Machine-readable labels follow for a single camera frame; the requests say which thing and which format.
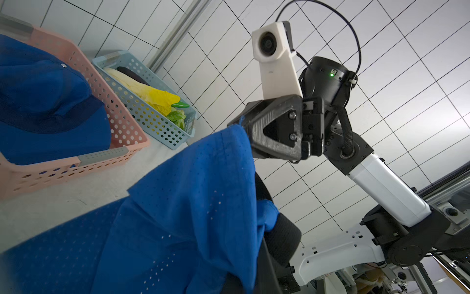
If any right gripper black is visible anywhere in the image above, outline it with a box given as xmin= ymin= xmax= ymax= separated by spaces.
xmin=228 ymin=56 xmax=357 ymax=161

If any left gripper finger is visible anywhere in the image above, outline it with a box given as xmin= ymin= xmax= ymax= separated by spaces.
xmin=220 ymin=172 xmax=301 ymax=294

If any blue baseball cap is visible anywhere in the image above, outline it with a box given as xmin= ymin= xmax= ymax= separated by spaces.
xmin=1 ymin=125 xmax=279 ymax=294

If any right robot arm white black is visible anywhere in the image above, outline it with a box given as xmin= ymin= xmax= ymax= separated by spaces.
xmin=236 ymin=51 xmax=450 ymax=292

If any light blue plastic basket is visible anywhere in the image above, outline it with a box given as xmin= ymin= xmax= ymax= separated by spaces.
xmin=93 ymin=51 xmax=197 ymax=150

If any yellow toy corn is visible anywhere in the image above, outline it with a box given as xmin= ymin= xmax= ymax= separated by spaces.
xmin=105 ymin=67 xmax=181 ymax=116

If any dark purple toy eggplant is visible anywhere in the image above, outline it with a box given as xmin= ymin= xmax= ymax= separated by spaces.
xmin=117 ymin=66 xmax=149 ymax=86

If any green toy vegetable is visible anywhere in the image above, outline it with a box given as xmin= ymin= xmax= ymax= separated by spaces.
xmin=167 ymin=101 xmax=190 ymax=130

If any pink plastic basket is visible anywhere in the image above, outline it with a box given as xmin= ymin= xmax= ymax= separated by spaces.
xmin=1 ymin=28 xmax=149 ymax=198

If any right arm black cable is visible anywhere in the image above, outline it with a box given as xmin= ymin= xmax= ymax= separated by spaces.
xmin=275 ymin=0 xmax=362 ymax=78

